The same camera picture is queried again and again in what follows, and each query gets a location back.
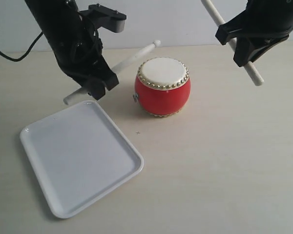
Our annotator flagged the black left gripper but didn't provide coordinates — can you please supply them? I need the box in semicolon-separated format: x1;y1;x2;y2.
51;14;119;100

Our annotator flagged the red small drum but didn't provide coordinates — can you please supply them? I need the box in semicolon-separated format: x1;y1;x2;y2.
133;57;191;117

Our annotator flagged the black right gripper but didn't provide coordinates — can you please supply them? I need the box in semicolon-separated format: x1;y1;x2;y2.
215;0;293;67

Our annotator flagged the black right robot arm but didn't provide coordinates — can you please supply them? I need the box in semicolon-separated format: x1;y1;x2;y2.
215;0;293;67

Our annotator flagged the wooden drumstick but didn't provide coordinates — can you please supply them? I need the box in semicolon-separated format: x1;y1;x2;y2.
63;39;161;105
201;0;265;87

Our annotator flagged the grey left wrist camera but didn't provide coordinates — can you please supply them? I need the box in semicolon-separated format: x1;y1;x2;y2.
80;3;127;33

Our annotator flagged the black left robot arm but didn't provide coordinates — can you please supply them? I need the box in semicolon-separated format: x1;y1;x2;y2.
26;0;127;100

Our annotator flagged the white rectangular plastic tray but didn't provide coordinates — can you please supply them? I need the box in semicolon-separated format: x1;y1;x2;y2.
20;100;144;219

